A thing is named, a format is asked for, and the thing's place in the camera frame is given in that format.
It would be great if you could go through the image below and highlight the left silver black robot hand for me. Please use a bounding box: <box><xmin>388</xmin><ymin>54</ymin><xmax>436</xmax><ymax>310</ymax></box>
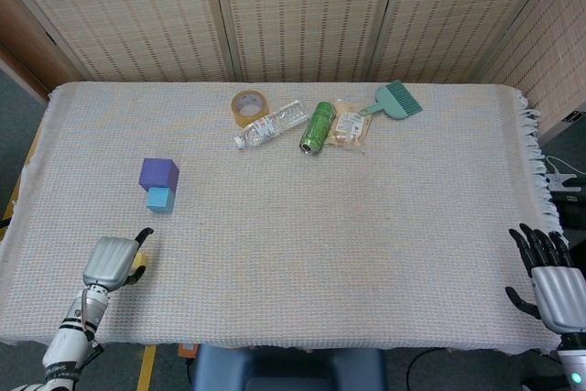
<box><xmin>81</xmin><ymin>227</ymin><xmax>155</xmax><ymax>292</ymax></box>

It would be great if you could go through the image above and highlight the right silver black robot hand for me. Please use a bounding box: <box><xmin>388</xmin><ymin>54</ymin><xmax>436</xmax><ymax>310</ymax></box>
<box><xmin>505</xmin><ymin>223</ymin><xmax>586</xmax><ymax>337</ymax></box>

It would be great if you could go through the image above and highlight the light blue cube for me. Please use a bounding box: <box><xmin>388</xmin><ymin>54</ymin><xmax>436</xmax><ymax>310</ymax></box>
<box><xmin>146</xmin><ymin>186</ymin><xmax>176</xmax><ymax>215</ymax></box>

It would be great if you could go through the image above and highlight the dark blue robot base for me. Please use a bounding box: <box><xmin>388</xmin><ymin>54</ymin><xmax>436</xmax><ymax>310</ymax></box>
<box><xmin>190</xmin><ymin>343</ymin><xmax>388</xmax><ymax>391</ymax></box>

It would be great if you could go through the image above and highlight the teal hand brush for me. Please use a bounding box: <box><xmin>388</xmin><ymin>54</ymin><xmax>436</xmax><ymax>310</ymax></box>
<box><xmin>358</xmin><ymin>80</ymin><xmax>423</xmax><ymax>122</ymax></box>

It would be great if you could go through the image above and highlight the black box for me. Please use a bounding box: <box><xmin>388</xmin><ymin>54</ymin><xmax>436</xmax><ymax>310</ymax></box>
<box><xmin>551</xmin><ymin>178</ymin><xmax>586</xmax><ymax>230</ymax></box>

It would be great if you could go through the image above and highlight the large purple cube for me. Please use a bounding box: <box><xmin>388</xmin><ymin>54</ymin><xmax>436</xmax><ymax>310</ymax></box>
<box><xmin>138</xmin><ymin>157</ymin><xmax>180</xmax><ymax>193</ymax></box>

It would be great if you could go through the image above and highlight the white power strip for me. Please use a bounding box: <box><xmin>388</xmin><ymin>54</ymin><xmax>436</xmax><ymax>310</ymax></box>
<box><xmin>544</xmin><ymin>156</ymin><xmax>579</xmax><ymax>191</ymax></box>

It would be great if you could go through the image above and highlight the white woven tablecloth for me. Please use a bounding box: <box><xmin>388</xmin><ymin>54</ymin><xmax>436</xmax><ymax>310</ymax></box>
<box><xmin>0</xmin><ymin>81</ymin><xmax>565</xmax><ymax>356</ymax></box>

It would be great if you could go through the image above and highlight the brown packing tape roll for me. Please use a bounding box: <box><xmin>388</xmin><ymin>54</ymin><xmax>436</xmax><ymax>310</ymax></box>
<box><xmin>230</xmin><ymin>89</ymin><xmax>268</xmax><ymax>129</ymax></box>

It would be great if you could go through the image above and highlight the clear plastic water bottle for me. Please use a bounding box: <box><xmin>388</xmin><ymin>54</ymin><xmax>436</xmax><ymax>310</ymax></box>
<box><xmin>233</xmin><ymin>100</ymin><xmax>309</xmax><ymax>150</ymax></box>

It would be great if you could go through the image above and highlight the green drink can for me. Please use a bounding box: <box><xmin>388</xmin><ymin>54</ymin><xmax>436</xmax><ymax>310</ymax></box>
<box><xmin>298</xmin><ymin>101</ymin><xmax>338</xmax><ymax>156</ymax></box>

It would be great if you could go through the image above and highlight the clear snack packet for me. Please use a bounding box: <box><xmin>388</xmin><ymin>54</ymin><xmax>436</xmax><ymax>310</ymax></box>
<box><xmin>325</xmin><ymin>98</ymin><xmax>374</xmax><ymax>154</ymax></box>

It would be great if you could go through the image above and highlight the bamboo folding screen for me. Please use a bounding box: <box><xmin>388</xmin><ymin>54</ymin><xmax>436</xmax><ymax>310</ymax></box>
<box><xmin>0</xmin><ymin>0</ymin><xmax>586</xmax><ymax>138</ymax></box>

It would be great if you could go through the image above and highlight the black floor cable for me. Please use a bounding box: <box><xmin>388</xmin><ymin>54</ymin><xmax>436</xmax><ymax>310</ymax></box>
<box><xmin>406</xmin><ymin>347</ymin><xmax>452</xmax><ymax>391</ymax></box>

